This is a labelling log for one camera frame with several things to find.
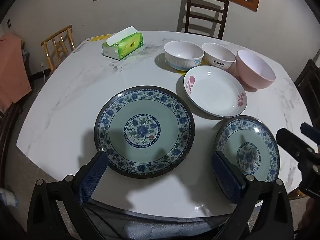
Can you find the small blue floral plate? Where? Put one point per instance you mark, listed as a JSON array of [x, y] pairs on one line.
[[250, 142]]

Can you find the person's grey trousers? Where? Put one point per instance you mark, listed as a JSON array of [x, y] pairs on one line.
[[162, 230]]

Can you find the white ribbed bowl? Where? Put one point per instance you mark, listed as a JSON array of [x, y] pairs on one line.
[[183, 52]]

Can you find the white pink-flower plate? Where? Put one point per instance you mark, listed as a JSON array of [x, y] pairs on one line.
[[215, 90]]

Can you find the cream printed bowl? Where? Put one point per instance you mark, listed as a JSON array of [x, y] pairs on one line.
[[218, 52]]

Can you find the green tissue box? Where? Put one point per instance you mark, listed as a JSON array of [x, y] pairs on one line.
[[127, 45]]

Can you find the yellow rectangular label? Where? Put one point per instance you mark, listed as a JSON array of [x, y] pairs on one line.
[[100, 38]]

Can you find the pink bowl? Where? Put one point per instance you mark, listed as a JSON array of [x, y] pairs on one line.
[[255, 70]]

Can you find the large blue floral plate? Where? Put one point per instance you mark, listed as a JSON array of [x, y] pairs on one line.
[[145, 130]]

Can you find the pink cloth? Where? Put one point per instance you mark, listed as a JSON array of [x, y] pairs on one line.
[[12, 75]]

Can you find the person's right forearm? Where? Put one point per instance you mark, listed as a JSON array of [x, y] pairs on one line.
[[311, 217]]

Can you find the white rectangular label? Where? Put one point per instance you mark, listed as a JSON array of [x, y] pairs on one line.
[[82, 45]]

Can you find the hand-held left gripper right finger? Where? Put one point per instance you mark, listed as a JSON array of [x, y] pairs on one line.
[[227, 178]]

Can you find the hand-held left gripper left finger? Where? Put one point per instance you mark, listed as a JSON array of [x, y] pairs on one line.
[[93, 175]]

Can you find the round yellow warning sticker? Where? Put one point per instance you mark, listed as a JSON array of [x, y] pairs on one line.
[[180, 71]]

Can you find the bamboo chair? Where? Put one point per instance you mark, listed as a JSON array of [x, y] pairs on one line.
[[57, 33]]

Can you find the dark wall switch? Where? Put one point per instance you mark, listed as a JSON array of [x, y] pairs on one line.
[[8, 23]]

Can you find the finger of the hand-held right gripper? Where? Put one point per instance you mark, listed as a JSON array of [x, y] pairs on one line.
[[310, 131], [290, 138]]

